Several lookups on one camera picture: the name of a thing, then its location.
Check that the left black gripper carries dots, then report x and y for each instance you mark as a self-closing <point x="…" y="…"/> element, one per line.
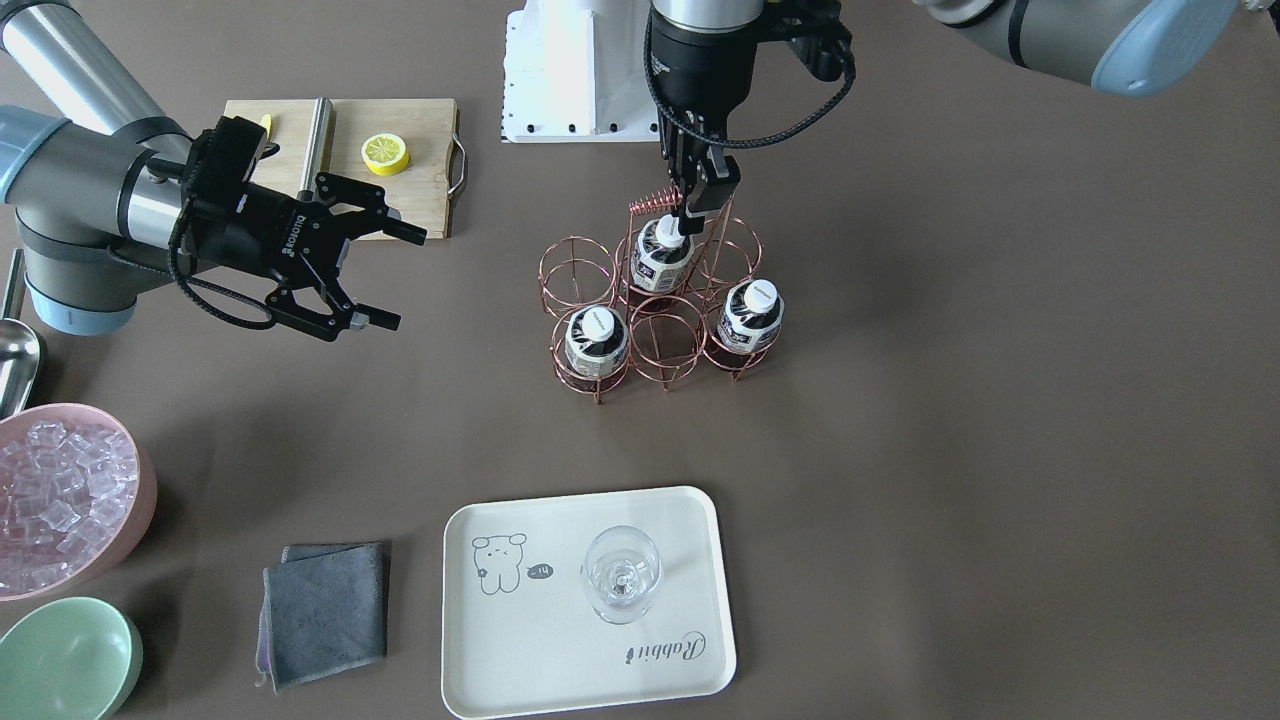
<point x="697" y="72"/>

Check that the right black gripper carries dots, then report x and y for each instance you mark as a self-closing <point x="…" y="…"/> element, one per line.
<point x="262" y="232"/>

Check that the copper wire bottle basket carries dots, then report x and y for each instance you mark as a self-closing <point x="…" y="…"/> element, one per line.
<point x="663" y="347"/>

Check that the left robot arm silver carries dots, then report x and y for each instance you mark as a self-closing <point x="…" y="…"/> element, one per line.
<point x="699" y="58"/>

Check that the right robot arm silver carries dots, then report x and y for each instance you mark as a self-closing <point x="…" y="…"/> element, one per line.
<point x="113" y="198"/>

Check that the tea bottle white cap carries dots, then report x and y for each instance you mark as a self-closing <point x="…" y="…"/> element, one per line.
<point x="595" y="343"/>

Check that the steel muddler black tip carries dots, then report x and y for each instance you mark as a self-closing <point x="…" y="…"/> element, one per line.
<point x="316" y="148"/>

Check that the half lemon slice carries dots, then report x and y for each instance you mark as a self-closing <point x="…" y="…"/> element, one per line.
<point x="385" y="154"/>

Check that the bamboo cutting board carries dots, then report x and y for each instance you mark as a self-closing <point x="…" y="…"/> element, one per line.
<point x="420" y="193"/>

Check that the steel ice scoop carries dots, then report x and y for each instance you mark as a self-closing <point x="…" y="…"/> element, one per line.
<point x="22" y="350"/>

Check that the pink bowl of ice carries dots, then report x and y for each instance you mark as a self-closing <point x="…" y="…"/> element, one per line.
<point x="78" y="495"/>

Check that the grey folded cloth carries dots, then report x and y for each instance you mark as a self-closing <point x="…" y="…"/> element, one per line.
<point x="324" y="611"/>

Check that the clear wine glass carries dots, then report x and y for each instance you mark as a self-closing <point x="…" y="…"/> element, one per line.
<point x="621" y="573"/>

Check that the cream rabbit tray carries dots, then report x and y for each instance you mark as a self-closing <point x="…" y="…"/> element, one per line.
<point x="520" y="635"/>

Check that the mint green bowl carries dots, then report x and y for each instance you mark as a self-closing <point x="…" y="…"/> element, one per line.
<point x="76" y="658"/>

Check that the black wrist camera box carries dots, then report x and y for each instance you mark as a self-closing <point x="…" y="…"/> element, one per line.
<point x="221" y="163"/>

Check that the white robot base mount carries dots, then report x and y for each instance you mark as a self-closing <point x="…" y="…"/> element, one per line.
<point x="573" y="73"/>

